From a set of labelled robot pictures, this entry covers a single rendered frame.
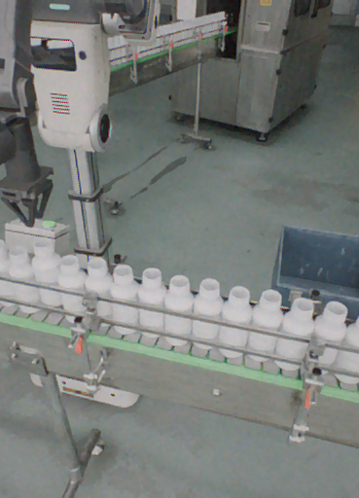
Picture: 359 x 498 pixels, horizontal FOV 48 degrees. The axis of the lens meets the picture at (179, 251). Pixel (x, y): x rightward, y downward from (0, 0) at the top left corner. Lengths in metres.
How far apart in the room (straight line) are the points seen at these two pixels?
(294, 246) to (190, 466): 0.99
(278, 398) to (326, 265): 0.68
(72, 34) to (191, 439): 1.57
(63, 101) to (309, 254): 0.95
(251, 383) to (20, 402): 1.40
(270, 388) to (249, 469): 1.01
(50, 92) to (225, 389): 1.00
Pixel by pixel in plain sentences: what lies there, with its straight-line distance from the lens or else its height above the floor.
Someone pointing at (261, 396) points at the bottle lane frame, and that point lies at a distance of 0.93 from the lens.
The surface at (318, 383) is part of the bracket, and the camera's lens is 0.78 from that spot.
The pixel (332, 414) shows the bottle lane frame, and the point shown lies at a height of 0.92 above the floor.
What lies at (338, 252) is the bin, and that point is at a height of 0.88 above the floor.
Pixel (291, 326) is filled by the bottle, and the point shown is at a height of 1.12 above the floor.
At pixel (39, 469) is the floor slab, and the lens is 1.93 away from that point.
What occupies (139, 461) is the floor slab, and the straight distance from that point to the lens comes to 1.87.
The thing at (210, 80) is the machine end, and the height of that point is 0.53.
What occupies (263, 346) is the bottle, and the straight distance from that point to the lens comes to 0.85.
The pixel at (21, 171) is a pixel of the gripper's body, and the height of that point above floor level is 1.37.
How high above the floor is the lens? 1.70
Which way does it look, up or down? 38 degrees down
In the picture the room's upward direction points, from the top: 2 degrees clockwise
